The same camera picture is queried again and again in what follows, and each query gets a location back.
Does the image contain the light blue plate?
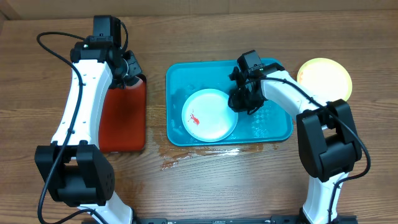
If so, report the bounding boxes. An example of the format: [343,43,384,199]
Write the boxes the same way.
[181,89,238,142]

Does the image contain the dark grey sponge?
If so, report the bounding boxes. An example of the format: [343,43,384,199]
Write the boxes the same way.
[125,77,144,90]

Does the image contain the green-rimmed plate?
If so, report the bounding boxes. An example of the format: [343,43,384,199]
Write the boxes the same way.
[297,58,353,101]

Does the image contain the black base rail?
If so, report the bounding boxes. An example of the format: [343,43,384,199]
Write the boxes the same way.
[81,215,358,224]

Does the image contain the red black-rimmed tray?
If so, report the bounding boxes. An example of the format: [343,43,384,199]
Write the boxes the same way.
[99,74,147,153]

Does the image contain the teal plastic tray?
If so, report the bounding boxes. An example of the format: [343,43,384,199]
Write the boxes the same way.
[165,60,293,146]

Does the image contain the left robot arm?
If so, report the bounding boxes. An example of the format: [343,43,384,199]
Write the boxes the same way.
[34,16,146,223]

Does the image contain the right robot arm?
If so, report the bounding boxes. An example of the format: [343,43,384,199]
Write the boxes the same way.
[228,50,362,223]

